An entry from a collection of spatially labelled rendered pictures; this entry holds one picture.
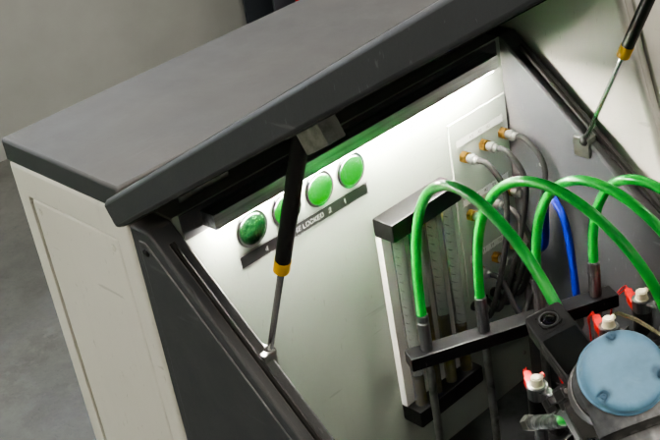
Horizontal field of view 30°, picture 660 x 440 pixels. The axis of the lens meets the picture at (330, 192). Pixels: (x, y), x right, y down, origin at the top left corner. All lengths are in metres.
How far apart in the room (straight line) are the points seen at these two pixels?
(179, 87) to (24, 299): 2.73
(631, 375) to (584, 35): 0.80
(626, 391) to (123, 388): 0.86
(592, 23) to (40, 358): 2.64
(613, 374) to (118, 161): 0.71
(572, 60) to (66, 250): 0.77
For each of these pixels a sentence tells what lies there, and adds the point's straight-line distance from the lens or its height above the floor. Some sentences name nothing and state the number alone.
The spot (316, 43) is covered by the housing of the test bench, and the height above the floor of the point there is 1.50.
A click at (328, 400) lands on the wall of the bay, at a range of 1.79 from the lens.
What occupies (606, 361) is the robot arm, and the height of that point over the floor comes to 1.47.
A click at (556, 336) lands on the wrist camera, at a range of 1.33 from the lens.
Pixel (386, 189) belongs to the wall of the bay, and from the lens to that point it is 1.74.
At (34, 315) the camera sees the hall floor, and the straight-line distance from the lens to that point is 4.29.
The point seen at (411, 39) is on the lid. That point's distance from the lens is 0.95.
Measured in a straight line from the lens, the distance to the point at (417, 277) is 1.71.
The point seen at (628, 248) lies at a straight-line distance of 1.54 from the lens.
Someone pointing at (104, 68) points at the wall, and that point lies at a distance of 5.58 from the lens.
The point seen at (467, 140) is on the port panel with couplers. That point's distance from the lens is 1.85.
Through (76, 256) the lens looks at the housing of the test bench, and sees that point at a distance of 1.69.
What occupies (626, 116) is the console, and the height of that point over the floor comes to 1.34.
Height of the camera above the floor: 2.14
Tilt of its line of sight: 28 degrees down
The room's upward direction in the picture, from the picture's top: 10 degrees counter-clockwise
